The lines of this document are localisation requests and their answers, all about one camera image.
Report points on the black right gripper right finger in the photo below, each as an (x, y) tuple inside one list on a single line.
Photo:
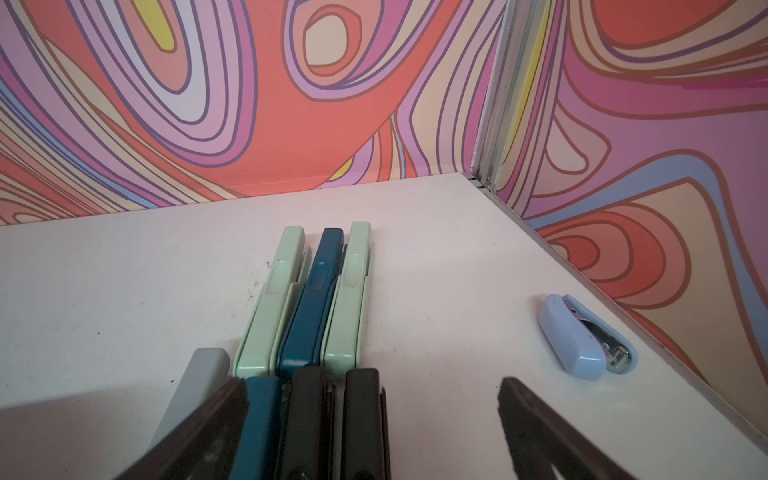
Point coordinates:
[(543, 445)]

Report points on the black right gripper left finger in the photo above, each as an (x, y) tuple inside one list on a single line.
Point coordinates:
[(204, 445)]

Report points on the light green pliers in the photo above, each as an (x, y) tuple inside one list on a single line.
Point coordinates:
[(340, 346), (258, 350)]

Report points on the black pruning pliers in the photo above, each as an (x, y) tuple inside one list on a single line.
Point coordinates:
[(365, 439), (308, 438)]

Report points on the grey pruning pliers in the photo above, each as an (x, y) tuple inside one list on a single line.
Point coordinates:
[(205, 373)]

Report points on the teal pruning pliers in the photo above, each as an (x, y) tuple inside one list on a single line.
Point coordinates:
[(256, 454)]

